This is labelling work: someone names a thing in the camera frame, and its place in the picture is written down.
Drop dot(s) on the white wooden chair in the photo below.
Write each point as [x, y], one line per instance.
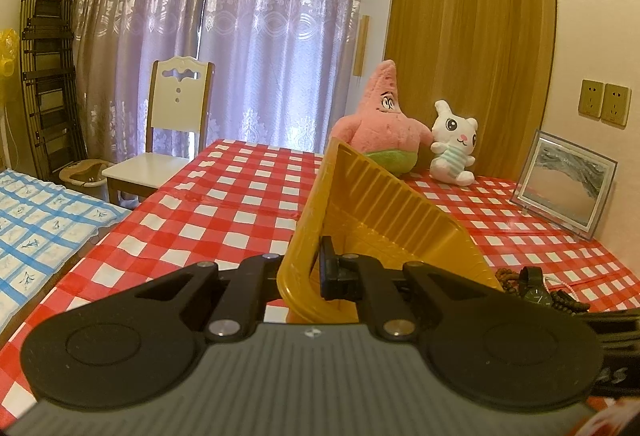
[175, 129]

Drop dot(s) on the lilac lace curtain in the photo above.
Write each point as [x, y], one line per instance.
[281, 67]

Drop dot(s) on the pink starfish plush toy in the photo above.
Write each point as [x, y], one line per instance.
[379, 129]

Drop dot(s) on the yellow plastic bag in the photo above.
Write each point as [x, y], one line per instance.
[8, 52]

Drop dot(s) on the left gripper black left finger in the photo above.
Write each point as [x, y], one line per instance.
[137, 344]

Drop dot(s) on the wooden wall handle strip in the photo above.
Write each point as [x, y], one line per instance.
[361, 45]

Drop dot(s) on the dark folded ladder rack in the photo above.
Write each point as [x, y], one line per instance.
[48, 78]

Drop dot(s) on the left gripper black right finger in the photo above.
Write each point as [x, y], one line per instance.
[484, 344]

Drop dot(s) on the blue white checkered bedsheet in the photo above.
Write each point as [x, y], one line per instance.
[42, 226]

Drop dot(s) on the yellow plastic tray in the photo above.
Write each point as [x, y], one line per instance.
[366, 210]

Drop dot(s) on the gold wall socket right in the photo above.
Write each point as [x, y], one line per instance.
[616, 103]

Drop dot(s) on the white bunny plush toy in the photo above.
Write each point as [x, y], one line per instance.
[454, 140]

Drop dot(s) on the beige waste basket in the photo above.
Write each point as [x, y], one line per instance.
[86, 176]

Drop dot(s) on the framed sand art picture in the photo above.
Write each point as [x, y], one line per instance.
[565, 183]

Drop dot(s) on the gold wall socket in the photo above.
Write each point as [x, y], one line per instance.
[591, 99]
[616, 103]

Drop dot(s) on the gold wall socket left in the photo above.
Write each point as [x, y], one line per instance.
[591, 99]

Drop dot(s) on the wooden wardrobe panel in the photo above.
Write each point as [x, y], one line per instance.
[490, 59]

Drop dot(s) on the black wrist watch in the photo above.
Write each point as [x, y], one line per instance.
[531, 286]

